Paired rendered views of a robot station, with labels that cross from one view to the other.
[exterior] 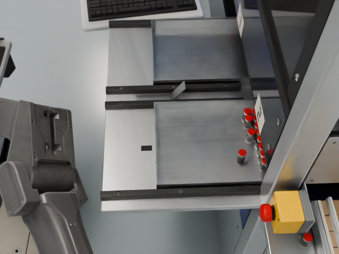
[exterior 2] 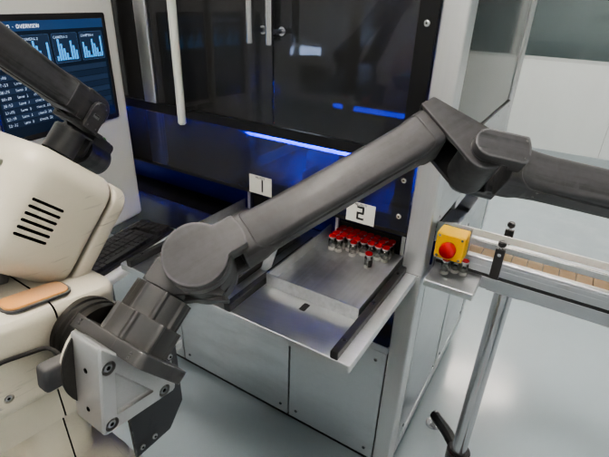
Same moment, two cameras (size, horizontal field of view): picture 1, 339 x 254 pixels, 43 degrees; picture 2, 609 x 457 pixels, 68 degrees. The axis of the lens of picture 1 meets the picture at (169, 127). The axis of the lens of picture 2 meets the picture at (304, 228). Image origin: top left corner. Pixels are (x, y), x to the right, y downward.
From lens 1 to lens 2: 87 cm
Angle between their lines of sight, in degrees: 49
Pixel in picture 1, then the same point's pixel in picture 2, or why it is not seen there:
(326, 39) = (443, 63)
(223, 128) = (328, 260)
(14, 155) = (465, 139)
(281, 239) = (452, 281)
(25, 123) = (448, 111)
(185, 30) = not seen: hidden behind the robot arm
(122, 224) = not seen: outside the picture
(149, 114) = (267, 289)
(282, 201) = (449, 232)
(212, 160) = (353, 278)
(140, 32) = not seen: hidden behind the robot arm
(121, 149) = (289, 322)
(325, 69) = (455, 80)
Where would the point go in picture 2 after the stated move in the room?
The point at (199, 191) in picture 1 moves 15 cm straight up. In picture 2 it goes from (382, 294) to (390, 240)
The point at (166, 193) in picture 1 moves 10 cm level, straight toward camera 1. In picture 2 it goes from (369, 311) to (410, 328)
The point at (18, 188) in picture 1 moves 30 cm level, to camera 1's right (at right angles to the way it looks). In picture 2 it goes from (512, 137) to (553, 101)
